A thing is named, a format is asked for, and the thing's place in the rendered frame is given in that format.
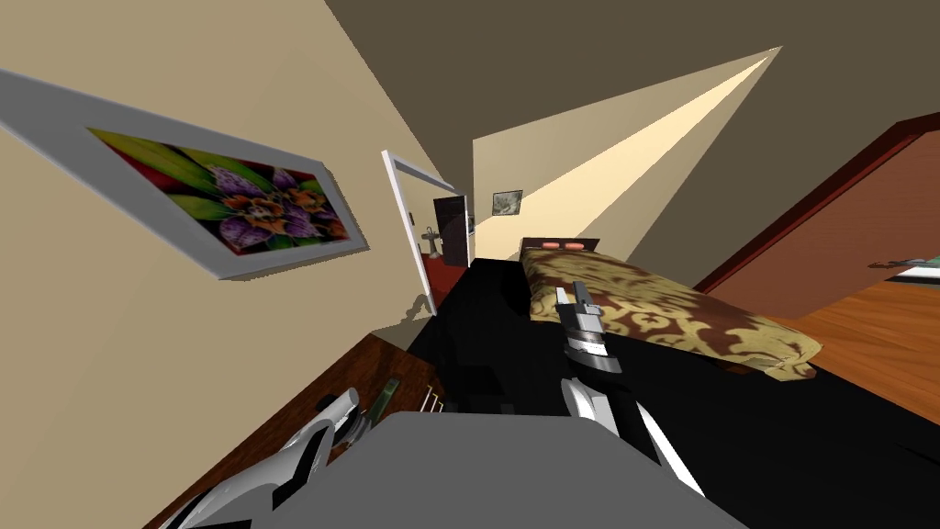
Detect grey framed flower picture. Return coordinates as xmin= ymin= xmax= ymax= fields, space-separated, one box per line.
xmin=0 ymin=67 xmax=372 ymax=282

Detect green flat object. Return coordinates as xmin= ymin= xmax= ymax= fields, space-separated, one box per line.
xmin=366 ymin=377 xmax=402 ymax=429

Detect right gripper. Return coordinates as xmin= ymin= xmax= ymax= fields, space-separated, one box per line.
xmin=554 ymin=280 xmax=606 ymax=338

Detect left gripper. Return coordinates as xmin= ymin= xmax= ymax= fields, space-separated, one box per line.
xmin=333 ymin=412 xmax=377 ymax=448

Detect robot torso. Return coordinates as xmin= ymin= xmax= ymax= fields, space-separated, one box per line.
xmin=248 ymin=411 xmax=752 ymax=529

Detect bed with patterned gold blanket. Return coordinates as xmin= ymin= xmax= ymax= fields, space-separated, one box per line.
xmin=517 ymin=236 xmax=824 ymax=383

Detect dark brown door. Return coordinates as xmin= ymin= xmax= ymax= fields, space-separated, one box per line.
xmin=432 ymin=195 xmax=472 ymax=270

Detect reddish brown door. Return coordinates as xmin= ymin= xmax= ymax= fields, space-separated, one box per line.
xmin=693 ymin=111 xmax=940 ymax=321

